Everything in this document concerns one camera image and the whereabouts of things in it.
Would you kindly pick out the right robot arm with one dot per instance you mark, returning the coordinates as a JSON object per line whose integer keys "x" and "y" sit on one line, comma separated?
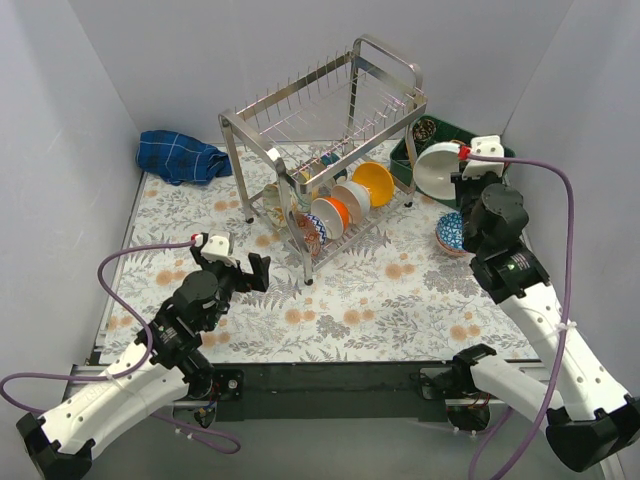
{"x": 584, "y": 412}

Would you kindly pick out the dark teal bowl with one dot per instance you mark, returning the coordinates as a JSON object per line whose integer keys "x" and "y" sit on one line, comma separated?
{"x": 332, "y": 158}

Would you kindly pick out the orange and white bowl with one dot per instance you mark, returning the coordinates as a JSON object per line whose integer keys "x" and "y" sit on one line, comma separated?
{"x": 333, "y": 214}

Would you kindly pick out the floral table mat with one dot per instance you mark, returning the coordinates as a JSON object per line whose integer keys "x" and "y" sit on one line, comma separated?
{"x": 395, "y": 295}

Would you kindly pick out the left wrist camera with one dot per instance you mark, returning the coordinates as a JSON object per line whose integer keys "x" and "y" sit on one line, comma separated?
{"x": 216, "y": 246}

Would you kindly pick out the plain white ribbed bowl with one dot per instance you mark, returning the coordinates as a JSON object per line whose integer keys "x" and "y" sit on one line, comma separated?
{"x": 433, "y": 168}

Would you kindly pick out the red patterned bowl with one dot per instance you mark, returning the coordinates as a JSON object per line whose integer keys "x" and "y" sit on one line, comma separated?
{"x": 310, "y": 234}

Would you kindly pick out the cream floral bowl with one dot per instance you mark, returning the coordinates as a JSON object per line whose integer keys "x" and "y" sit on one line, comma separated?
{"x": 300, "y": 203}

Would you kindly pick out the steel two-tier dish rack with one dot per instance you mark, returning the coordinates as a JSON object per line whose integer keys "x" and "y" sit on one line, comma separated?
{"x": 320, "y": 123}

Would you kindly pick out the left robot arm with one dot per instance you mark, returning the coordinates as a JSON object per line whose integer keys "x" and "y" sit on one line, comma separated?
{"x": 162, "y": 364}

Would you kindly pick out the blue zigzag patterned bowl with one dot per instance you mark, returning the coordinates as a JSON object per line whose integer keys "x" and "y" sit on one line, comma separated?
{"x": 319, "y": 226}

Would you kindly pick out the white grey-rimmed bowl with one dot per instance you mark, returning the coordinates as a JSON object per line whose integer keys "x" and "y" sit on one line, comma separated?
{"x": 355, "y": 197}

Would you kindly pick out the aluminium frame rail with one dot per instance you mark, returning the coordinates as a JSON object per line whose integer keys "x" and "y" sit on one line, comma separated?
{"x": 534, "y": 369}

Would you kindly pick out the rolled dark floral sock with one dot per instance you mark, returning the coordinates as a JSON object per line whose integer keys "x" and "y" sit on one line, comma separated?
{"x": 423, "y": 130}

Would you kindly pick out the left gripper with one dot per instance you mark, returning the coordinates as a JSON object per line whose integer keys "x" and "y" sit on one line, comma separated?
{"x": 245, "y": 278}

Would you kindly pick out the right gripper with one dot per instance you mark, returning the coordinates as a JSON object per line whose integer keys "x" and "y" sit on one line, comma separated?
{"x": 467, "y": 185}

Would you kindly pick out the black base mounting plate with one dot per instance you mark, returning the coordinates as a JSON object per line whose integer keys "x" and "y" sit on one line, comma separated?
{"x": 423, "y": 391}

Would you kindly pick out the yellow bowl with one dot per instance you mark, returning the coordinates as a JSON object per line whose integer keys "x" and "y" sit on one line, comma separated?
{"x": 378, "y": 181}

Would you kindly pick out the white bowl red diamond pattern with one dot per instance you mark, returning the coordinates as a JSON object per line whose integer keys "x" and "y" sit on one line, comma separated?
{"x": 448, "y": 231}

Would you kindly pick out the blue plaid cloth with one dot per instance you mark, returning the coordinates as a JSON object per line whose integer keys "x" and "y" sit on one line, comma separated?
{"x": 177, "y": 158}

